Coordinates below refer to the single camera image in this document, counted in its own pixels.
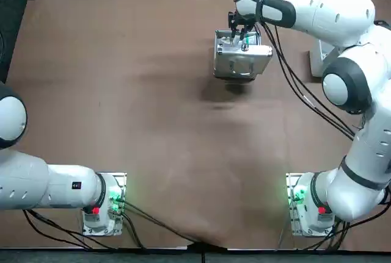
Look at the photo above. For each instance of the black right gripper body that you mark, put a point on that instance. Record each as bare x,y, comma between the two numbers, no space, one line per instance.
239,20

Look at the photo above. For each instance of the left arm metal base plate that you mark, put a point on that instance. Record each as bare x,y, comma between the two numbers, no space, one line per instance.
120,177

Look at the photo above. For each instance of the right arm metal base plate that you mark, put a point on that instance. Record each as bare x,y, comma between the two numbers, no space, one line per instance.
293,223

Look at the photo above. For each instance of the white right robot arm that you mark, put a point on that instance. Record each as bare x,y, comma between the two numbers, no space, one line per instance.
336,9

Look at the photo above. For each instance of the white waste bin with lid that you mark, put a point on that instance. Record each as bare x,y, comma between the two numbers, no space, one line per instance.
316,61

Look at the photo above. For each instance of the aluminium medical kit case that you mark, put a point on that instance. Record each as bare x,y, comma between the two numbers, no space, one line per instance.
223,67

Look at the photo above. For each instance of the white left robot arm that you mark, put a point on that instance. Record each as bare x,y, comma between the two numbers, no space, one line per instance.
61,186

